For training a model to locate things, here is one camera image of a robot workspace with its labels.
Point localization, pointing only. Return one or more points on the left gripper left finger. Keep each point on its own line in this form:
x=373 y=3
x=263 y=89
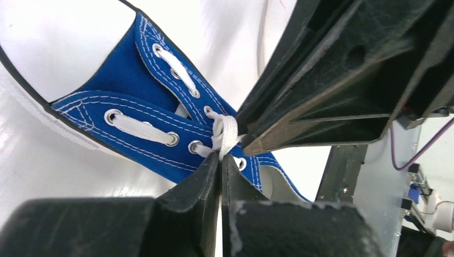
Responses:
x=181 y=222

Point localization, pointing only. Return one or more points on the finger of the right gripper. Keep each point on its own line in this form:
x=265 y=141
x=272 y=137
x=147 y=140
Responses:
x=308 y=24
x=380 y=61

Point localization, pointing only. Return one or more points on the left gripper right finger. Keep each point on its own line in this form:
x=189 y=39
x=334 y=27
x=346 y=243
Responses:
x=252 y=225

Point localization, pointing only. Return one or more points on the blue sneaker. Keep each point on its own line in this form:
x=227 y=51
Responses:
x=68 y=62

